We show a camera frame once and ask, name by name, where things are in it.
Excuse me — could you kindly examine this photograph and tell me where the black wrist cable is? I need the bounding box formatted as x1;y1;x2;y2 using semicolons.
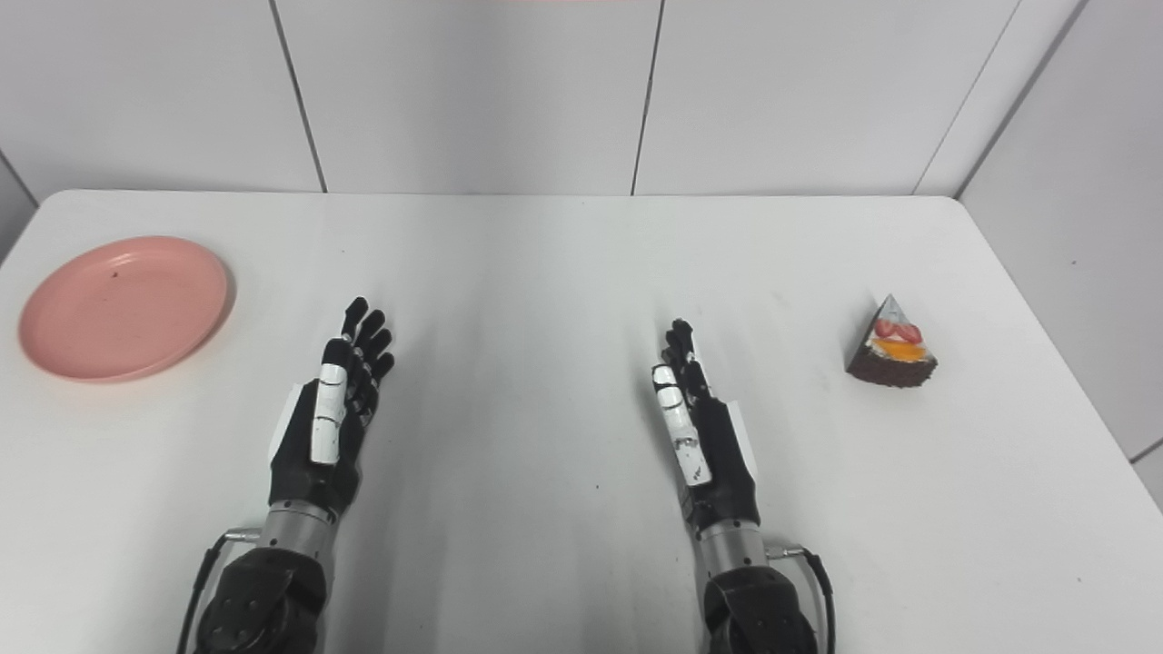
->
765;543;837;654
175;529;264;654

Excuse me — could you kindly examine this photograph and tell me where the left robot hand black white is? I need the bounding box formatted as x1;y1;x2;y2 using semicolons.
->
268;297;396;520

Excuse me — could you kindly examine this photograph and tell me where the small red orange object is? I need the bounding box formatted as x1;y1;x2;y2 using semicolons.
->
846;294;939;390

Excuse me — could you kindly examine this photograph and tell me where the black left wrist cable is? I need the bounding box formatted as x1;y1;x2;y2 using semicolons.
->
175;529;264;654

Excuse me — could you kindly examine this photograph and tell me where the pink plate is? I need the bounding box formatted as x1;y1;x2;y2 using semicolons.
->
18;236;231;382

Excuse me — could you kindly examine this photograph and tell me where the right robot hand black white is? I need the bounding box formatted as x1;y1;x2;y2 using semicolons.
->
651;319;760;536

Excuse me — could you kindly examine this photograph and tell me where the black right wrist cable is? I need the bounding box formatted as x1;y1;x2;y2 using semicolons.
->
765;543;837;654

